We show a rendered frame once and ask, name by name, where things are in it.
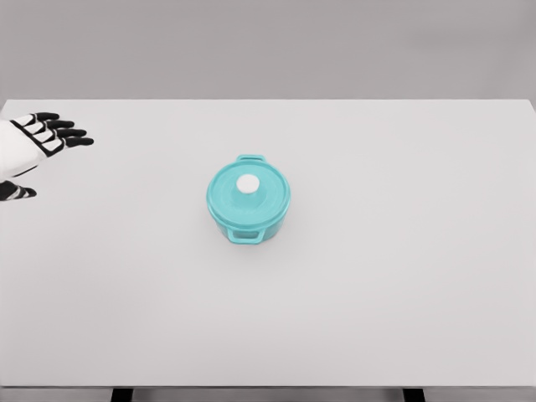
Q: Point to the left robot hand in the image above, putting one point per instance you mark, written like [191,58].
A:
[19,146]

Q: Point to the teal pot lid white knob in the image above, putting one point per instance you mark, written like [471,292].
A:
[243,197]

